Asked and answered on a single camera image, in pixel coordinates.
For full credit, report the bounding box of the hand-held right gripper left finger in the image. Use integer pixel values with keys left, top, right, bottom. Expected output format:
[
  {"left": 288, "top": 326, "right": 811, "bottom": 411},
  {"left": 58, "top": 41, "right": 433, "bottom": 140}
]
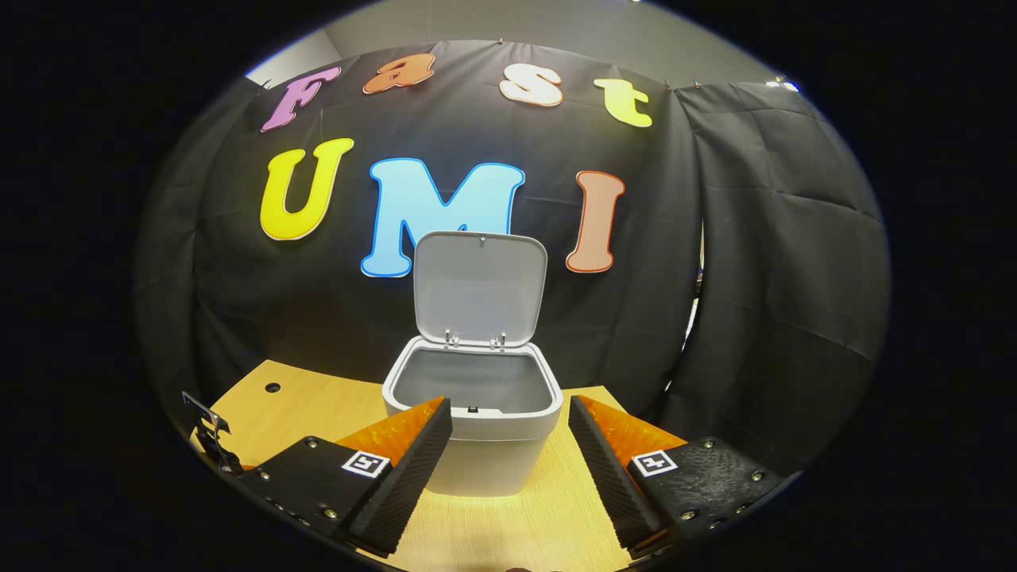
[{"left": 238, "top": 397, "right": 454, "bottom": 558}]

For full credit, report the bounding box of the black backdrop cloth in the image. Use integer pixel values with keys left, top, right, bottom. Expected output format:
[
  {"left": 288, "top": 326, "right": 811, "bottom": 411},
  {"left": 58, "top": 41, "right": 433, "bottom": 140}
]
[{"left": 135, "top": 40, "right": 891, "bottom": 477}]

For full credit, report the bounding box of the wooden desktop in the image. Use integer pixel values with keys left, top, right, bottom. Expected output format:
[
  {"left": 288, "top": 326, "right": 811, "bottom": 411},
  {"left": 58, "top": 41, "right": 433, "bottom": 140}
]
[{"left": 191, "top": 359, "right": 692, "bottom": 572}]

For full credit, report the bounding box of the white desktop garbage bin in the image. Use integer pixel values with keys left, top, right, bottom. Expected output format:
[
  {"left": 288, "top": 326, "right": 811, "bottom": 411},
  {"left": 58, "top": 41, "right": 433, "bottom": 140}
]
[{"left": 381, "top": 230, "right": 565, "bottom": 499}]

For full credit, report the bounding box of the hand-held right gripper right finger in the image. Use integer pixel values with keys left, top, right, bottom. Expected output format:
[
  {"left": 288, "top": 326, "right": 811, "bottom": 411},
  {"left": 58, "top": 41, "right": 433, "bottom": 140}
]
[{"left": 568, "top": 395, "right": 795, "bottom": 559}]

